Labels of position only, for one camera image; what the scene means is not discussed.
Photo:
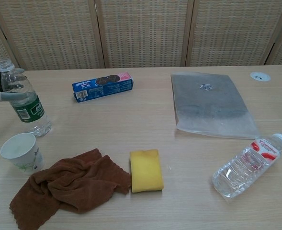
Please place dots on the bagged grey cloth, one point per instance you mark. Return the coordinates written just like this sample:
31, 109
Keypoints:
210, 105

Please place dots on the yellow sponge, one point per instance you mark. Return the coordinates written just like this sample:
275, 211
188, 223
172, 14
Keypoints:
146, 171

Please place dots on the red label water bottle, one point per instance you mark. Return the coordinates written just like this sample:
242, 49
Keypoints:
243, 170

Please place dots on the green label water bottle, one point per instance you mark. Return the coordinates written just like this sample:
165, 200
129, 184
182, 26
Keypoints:
28, 109

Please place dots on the brown cloth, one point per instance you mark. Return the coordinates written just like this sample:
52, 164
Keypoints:
71, 184

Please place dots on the white paper cup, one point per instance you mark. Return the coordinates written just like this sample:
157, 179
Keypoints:
18, 148

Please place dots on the blue cookie box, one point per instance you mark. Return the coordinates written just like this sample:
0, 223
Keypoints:
102, 89

